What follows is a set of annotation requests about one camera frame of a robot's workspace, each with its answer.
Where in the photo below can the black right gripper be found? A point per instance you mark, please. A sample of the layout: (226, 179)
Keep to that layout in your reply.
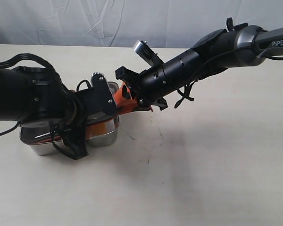
(154, 83)

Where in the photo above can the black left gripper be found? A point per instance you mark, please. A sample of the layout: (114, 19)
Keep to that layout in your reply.
(68, 134)

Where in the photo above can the stainless steel lunch box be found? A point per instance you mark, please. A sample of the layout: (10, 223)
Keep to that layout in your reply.
(95, 141)

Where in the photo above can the dark transparent lunch box lid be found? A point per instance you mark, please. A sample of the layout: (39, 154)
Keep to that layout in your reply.
(36, 117)

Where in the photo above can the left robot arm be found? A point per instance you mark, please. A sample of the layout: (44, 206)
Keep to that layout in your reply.
(15, 85)

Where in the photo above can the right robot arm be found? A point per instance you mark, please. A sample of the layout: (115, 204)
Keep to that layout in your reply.
(237, 45)

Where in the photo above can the white backdrop cloth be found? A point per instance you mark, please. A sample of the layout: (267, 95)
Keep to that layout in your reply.
(120, 23)

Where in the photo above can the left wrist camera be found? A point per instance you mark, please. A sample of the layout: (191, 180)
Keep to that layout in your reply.
(98, 98)

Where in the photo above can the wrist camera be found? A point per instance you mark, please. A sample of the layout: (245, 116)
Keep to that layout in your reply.
(98, 98)
(146, 53)

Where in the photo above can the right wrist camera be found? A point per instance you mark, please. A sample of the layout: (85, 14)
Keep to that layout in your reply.
(146, 53)

